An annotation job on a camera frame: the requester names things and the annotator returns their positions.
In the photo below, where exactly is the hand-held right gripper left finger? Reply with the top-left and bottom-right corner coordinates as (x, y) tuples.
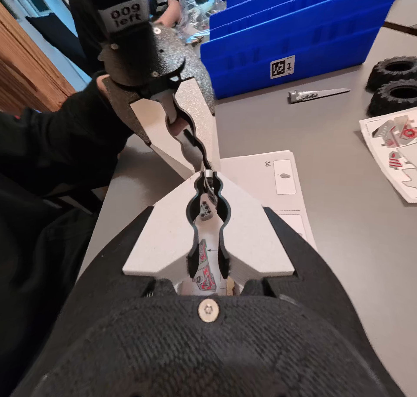
(122, 172), (205, 291)

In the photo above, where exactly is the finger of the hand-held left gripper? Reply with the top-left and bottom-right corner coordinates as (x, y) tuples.
(172, 77), (221, 173)
(130, 92), (210, 180)

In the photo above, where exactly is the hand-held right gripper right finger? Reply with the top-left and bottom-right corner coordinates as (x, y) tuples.
(213, 172), (298, 287)

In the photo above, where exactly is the small grey toy brick assembly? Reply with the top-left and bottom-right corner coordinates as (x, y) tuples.
(195, 169), (219, 222)

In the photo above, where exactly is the person's left forearm black sleeve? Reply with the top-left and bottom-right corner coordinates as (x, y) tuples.
(0, 73), (139, 197)

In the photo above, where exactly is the grey desk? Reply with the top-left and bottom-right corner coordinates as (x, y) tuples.
(76, 0), (417, 397)

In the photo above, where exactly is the person's left hand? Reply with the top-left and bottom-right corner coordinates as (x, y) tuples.
(93, 71), (113, 99)

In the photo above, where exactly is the white instruction booklet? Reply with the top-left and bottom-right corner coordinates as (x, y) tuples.
(176, 150), (319, 297)

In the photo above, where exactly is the black white marker sticker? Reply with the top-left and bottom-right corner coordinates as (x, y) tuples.
(270, 55), (296, 80)

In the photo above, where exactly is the grey wedge toy panel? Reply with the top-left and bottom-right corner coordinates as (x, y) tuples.
(288, 87), (351, 105)

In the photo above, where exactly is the wooden cabinet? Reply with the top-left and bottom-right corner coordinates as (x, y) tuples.
(0, 2), (77, 114)

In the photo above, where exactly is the blue bin with marker sticker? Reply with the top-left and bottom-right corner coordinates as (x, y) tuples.
(200, 0), (392, 100)

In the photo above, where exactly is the person's torso in black clothing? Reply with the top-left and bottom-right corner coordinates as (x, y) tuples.
(0, 172), (109, 397)

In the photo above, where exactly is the red grey sticker sheet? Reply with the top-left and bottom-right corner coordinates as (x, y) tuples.
(358, 107), (417, 204)

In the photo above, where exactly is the black toy tire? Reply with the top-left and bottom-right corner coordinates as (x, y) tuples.
(366, 79), (417, 118)
(366, 56), (417, 92)

